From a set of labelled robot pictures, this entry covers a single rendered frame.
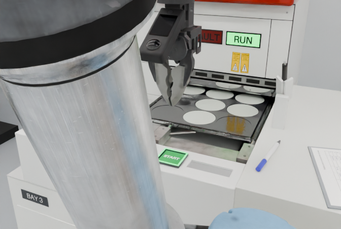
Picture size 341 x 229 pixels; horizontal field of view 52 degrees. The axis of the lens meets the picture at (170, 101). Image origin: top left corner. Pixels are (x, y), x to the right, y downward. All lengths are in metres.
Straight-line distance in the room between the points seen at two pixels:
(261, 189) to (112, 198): 0.45
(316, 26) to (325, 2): 0.16
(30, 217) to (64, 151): 0.86
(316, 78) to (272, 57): 1.58
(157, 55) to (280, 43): 0.69
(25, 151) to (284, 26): 0.84
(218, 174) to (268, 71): 0.59
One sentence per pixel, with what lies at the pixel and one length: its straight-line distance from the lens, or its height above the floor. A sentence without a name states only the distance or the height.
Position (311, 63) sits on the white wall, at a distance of 2.75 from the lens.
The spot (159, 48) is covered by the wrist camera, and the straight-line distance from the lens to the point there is 0.58.
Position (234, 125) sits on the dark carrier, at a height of 0.90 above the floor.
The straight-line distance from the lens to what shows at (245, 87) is 1.25.
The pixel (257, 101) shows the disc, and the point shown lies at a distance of 1.24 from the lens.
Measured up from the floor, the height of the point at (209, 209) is 0.90.
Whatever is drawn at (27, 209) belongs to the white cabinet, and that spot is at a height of 0.73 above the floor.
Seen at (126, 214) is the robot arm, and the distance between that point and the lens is 0.28.
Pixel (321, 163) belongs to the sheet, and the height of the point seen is 0.97.
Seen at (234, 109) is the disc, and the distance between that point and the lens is 1.15.
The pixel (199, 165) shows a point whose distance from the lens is 0.74.
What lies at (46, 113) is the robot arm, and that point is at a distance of 0.20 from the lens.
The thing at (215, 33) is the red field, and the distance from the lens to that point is 1.24.
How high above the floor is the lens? 1.36
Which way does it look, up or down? 22 degrees down
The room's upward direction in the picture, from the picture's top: straight up
